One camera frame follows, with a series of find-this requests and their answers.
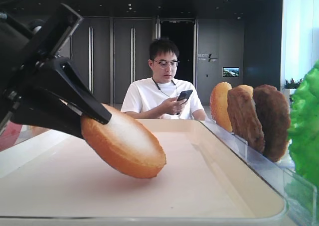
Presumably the bun slice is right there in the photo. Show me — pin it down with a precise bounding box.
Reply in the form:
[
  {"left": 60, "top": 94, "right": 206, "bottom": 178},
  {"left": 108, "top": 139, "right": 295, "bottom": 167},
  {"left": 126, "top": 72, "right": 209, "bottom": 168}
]
[
  {"left": 210, "top": 82, "right": 232, "bottom": 132},
  {"left": 238, "top": 85, "right": 253, "bottom": 98},
  {"left": 80, "top": 104, "right": 166, "bottom": 179}
]

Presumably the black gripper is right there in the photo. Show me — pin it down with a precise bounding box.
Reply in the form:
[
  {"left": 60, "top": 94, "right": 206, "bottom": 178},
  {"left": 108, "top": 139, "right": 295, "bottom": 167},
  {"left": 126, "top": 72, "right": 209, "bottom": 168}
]
[{"left": 0, "top": 4, "right": 112, "bottom": 139}]

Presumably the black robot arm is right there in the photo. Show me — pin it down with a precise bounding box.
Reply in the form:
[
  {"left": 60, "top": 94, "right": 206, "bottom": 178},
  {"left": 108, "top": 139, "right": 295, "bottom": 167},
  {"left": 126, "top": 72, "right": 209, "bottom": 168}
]
[{"left": 0, "top": 0, "right": 112, "bottom": 139}]

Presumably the black smartphone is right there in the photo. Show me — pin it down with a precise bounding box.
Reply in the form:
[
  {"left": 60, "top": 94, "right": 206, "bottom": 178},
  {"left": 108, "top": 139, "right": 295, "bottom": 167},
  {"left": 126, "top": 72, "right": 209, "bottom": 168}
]
[{"left": 176, "top": 90, "right": 193, "bottom": 102}]

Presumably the thick dark meat patty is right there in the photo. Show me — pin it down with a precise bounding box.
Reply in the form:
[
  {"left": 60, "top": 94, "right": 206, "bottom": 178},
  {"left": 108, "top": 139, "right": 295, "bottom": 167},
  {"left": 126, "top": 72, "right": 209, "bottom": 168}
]
[{"left": 253, "top": 85, "right": 291, "bottom": 162}]

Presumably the potted green plant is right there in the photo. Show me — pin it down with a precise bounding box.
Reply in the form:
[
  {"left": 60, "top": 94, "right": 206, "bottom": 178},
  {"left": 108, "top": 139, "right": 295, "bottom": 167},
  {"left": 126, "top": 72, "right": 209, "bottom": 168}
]
[{"left": 284, "top": 78, "right": 303, "bottom": 89}]

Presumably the green lettuce leaf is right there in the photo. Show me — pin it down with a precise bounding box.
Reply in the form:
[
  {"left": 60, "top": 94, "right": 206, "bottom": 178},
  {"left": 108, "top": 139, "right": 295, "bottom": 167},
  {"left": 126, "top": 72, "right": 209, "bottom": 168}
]
[{"left": 288, "top": 62, "right": 319, "bottom": 186}]

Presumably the cream rectangular tray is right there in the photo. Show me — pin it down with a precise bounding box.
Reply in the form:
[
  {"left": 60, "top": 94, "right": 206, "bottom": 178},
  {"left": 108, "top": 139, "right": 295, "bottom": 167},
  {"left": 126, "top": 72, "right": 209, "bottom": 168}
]
[{"left": 0, "top": 120, "right": 289, "bottom": 226}]

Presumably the man in white shirt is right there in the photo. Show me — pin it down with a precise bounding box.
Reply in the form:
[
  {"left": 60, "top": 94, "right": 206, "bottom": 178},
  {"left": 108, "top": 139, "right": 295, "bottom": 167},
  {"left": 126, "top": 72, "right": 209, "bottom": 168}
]
[{"left": 121, "top": 38, "right": 206, "bottom": 120}]

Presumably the right clear acrylic rail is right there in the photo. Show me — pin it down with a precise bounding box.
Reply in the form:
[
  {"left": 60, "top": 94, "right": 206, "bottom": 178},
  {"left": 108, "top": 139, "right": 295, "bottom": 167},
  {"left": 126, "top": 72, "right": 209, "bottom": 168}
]
[{"left": 201, "top": 120, "right": 319, "bottom": 226}]

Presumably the wall display screen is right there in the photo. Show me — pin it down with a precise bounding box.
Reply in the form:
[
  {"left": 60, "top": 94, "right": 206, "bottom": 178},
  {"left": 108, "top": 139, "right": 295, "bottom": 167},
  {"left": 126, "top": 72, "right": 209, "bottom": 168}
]
[{"left": 222, "top": 67, "right": 240, "bottom": 77}]

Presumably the thin brown meat patty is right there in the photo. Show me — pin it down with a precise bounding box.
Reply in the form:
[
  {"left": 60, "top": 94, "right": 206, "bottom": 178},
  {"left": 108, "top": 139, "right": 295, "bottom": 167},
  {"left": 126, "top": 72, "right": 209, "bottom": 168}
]
[{"left": 227, "top": 86, "right": 265, "bottom": 153}]

